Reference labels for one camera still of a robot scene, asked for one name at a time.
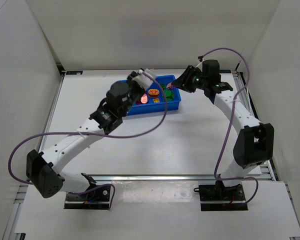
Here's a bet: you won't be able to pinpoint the red green lego block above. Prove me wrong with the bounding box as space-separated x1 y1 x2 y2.
135 93 149 105

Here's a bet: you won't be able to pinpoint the purple butterfly lego piece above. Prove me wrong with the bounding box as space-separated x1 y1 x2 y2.
166 83 175 91

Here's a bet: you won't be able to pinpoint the green lego brick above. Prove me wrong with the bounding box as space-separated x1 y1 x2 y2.
161 84 175 102

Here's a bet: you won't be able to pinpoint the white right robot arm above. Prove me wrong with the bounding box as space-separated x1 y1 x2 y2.
171 59 274 188

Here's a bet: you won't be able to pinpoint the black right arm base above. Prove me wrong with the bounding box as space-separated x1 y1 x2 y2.
193 180 248 212

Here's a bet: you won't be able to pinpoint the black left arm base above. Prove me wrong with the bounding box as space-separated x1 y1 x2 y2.
63 183 116 210

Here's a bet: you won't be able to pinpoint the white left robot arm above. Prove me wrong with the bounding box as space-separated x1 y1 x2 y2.
26 69 153 199

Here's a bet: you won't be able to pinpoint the orange round lego piece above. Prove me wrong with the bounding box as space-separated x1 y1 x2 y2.
147 88 160 98

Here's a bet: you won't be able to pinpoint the blue plastic sorting tray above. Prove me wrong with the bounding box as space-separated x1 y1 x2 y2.
118 75 181 117

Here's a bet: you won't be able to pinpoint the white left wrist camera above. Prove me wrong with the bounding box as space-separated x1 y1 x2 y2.
132 68 157 91

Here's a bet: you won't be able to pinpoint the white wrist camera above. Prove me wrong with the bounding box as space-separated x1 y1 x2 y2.
196 55 205 71
132 68 157 91

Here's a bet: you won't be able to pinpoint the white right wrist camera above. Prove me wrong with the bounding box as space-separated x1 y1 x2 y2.
196 55 205 71

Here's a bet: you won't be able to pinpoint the aluminium frame rail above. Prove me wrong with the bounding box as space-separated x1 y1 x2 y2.
60 168 275 182

